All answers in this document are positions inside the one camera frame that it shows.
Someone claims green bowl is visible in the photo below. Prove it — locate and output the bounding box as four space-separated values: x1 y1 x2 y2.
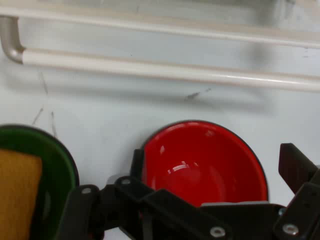
0 124 80 240

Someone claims red bowl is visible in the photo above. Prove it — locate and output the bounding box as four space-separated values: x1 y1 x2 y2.
141 120 270 208

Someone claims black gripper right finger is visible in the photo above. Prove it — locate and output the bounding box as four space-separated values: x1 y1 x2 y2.
272 142 320 240

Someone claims white dish rack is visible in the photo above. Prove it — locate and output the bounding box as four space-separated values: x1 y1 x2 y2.
0 0 320 93

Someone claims yellow sponge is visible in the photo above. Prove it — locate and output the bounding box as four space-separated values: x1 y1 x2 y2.
0 148 43 240

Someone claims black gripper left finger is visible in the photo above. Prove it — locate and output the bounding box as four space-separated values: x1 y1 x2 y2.
55 148 233 240

